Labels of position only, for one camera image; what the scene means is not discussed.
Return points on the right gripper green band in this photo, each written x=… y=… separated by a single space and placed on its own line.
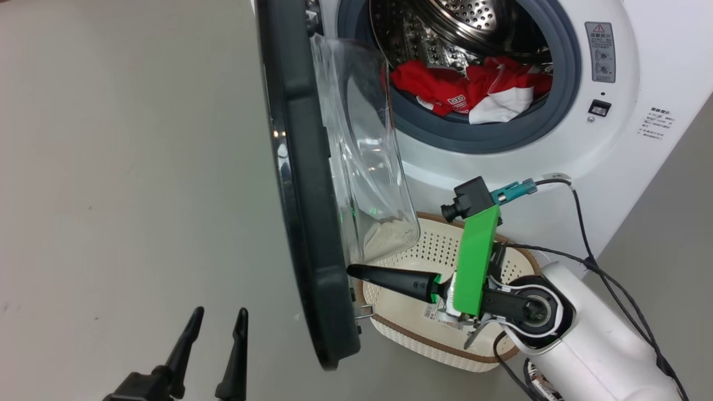
x=473 y=262

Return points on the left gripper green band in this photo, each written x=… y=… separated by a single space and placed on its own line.
x=139 y=390

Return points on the black-rimmed glass washer door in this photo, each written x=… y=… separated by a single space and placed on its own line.
x=301 y=167

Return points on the red lettered shirt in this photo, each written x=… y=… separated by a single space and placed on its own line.
x=423 y=81

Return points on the red and white striped shirt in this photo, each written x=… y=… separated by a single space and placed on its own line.
x=515 y=83

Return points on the cream perforated laundry basket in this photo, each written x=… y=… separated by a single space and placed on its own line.
x=401 y=318

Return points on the paper label in basket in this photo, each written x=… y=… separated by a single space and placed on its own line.
x=430 y=312

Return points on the grey rubber door gasket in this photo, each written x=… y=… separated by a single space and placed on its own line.
x=565 y=83

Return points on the black door latch slot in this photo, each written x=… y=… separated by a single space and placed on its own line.
x=600 y=108

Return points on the white front-load washing machine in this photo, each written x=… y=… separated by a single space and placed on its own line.
x=640 y=139

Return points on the perforated steel washer drum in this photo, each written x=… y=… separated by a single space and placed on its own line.
x=445 y=22

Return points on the printed text sticker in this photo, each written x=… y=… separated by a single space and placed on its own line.
x=657 y=123

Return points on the grey warning label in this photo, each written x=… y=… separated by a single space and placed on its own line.
x=600 y=53

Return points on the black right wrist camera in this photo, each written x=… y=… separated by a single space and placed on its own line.
x=470 y=197

